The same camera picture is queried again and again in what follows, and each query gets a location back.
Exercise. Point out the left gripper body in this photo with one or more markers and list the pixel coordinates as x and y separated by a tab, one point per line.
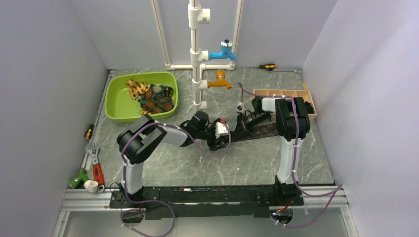
211	138

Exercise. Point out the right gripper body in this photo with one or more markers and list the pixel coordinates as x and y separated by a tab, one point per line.
246	122

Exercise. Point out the dark brown floral tie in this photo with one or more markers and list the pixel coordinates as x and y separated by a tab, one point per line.
257	132

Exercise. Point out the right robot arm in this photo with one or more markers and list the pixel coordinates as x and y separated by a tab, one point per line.
292	124

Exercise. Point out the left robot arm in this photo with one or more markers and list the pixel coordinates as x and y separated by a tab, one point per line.
141	138

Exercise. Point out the wooden compartment tray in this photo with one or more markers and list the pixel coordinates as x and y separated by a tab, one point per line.
305	94

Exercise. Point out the orange faucet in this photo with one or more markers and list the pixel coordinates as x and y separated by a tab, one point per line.
220	80

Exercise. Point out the yellow black screwdriver back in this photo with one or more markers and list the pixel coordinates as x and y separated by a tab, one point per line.
268	67

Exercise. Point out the yellow black screwdriver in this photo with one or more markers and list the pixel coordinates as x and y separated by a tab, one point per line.
268	67
89	132

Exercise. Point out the black rolled tie in tray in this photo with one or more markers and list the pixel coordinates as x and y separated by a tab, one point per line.
309	108

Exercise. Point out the blue faucet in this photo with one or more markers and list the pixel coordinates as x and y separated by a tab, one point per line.
226	52

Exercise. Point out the dark teal patterned tie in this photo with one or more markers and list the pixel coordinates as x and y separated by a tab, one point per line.
156	99

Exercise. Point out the silver wrench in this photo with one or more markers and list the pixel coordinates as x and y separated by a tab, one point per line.
298	70

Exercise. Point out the green plastic basin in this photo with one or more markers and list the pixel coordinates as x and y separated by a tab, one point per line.
119	104

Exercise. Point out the white pvc pipe assembly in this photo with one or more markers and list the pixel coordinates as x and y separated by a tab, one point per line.
199	58

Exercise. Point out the yellow black screwdriver left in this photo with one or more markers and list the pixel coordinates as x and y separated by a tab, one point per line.
89	132

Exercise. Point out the white pipe fitting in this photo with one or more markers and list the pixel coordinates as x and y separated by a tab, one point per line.
91	186

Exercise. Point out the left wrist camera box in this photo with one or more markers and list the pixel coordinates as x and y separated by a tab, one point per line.
221	129

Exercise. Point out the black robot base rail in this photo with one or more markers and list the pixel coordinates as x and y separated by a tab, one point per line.
209	201

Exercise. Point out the aluminium frame rail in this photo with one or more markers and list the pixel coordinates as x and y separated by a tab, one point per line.
80	200

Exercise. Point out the red handled pliers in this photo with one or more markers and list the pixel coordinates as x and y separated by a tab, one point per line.
93	151

